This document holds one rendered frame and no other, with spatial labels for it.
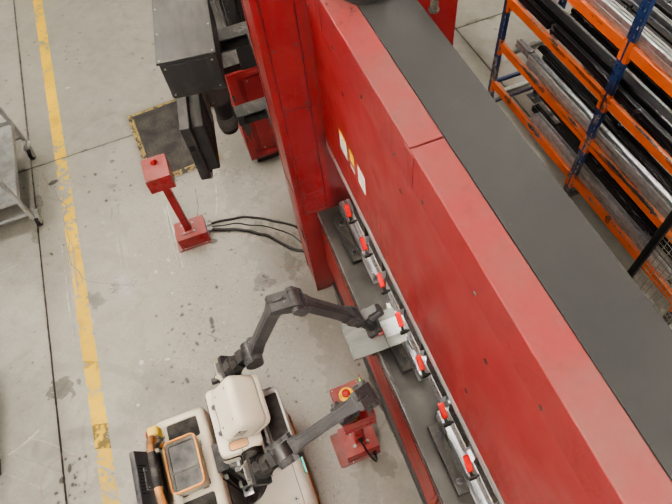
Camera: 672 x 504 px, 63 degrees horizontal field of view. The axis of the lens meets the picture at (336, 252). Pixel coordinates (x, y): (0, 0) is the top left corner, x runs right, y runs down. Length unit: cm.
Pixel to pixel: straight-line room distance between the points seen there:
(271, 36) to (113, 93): 356
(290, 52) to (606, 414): 175
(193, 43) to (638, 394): 204
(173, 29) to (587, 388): 211
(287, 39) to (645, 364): 170
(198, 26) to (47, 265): 262
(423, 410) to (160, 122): 357
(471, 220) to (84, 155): 430
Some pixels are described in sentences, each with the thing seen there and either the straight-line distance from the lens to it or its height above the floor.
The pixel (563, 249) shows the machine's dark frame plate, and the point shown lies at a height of 230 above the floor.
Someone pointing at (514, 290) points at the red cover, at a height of 230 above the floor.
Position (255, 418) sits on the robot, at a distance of 214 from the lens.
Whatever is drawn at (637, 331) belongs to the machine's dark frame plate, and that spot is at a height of 230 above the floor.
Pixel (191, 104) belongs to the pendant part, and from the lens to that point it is 281.
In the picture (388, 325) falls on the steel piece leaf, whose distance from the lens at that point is 259.
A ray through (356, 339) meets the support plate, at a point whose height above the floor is 100.
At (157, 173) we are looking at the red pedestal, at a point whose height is 80.
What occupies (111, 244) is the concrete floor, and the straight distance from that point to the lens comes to 452.
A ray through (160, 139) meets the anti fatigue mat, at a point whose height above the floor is 1.
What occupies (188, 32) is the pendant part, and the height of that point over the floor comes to 195.
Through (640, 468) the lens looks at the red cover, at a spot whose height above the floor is 230.
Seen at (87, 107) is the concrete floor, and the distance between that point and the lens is 568.
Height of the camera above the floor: 336
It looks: 58 degrees down
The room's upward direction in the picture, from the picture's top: 9 degrees counter-clockwise
